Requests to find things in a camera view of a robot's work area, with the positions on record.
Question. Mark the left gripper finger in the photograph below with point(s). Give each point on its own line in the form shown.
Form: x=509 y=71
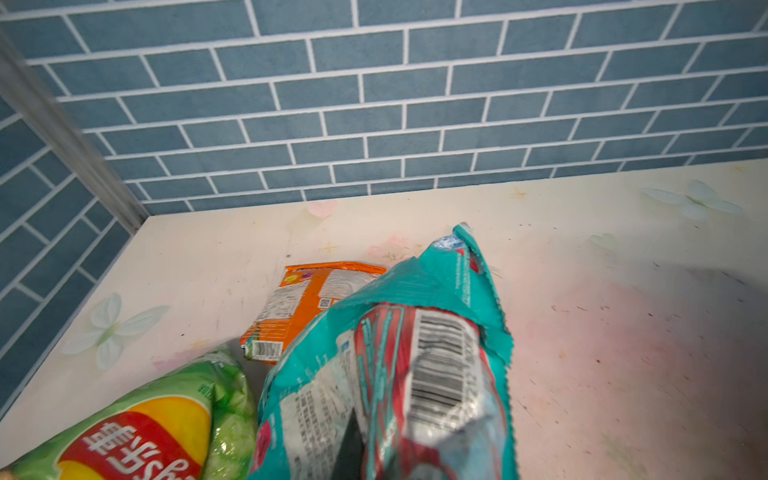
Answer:
x=348 y=462

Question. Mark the teal candy bag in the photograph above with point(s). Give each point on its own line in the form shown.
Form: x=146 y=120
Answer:
x=421 y=355

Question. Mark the green chips bag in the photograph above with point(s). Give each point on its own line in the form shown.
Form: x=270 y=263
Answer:
x=196 y=422

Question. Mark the green yellow snack packet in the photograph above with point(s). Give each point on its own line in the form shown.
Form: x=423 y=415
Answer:
x=305 y=291

